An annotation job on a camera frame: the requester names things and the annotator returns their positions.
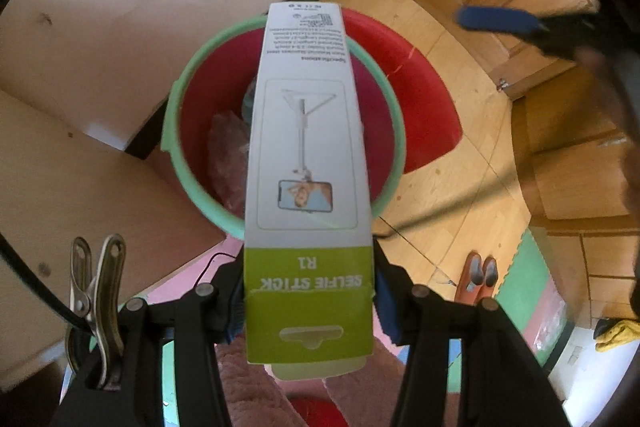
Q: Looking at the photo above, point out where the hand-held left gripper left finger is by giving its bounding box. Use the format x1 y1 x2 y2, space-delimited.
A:
52 256 247 427

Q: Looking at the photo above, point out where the wooden door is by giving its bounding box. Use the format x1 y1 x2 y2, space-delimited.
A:
380 0 608 100

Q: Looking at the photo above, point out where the metal spring clamp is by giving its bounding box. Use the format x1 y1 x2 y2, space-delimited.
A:
70 234 126 392

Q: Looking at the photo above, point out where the white green cardboard box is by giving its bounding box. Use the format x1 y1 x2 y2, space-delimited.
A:
244 2 375 380

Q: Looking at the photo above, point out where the thin black floor cord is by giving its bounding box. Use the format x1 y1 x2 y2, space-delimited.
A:
197 252 228 288

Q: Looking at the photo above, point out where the yellow cloth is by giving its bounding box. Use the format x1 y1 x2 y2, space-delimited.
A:
594 319 638 355

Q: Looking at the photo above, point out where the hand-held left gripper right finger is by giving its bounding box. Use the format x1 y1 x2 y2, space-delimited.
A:
371 246 569 427

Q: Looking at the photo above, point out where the red bucket green rim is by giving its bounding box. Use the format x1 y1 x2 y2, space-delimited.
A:
161 13 405 239

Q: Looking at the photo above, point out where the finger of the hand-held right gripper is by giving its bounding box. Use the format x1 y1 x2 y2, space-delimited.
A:
457 5 551 38

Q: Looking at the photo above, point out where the red slipper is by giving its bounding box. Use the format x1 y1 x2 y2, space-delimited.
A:
287 397 336 427

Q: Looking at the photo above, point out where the red plastic stool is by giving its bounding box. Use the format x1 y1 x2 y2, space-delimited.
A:
340 9 463 175

